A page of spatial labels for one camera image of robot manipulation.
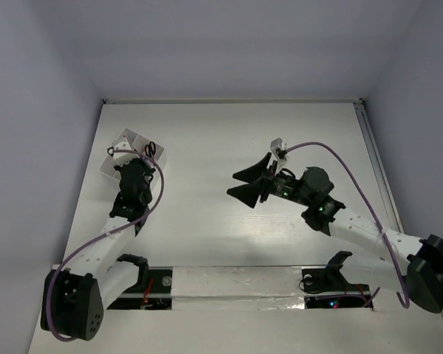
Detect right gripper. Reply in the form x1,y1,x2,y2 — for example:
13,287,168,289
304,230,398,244
227,151,313,207

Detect white compartment organizer box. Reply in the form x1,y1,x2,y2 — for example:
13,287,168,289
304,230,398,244
99,128,167,181

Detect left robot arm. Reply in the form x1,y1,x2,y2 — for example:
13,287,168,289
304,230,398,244
41,149,163,342

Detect aluminium side rail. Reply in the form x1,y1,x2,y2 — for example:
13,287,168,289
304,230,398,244
353,99,404,233

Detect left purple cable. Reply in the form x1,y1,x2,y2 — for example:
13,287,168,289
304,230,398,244
46,149,166,342

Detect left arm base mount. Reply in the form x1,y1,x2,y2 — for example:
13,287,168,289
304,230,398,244
104,254,173,310

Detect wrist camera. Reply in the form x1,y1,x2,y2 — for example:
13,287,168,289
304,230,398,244
107,136,139,166
270,138,288,166

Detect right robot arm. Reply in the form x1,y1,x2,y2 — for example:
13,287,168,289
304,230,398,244
227,153,443,313

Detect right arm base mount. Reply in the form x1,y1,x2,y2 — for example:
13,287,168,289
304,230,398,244
298,251,374,310

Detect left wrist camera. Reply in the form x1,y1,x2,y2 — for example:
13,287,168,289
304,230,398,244
107,136,139,166

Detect black handled scissors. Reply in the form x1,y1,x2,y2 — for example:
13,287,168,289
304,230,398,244
144,141,157,159

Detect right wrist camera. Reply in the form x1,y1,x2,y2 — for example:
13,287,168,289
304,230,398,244
270,138,288,166

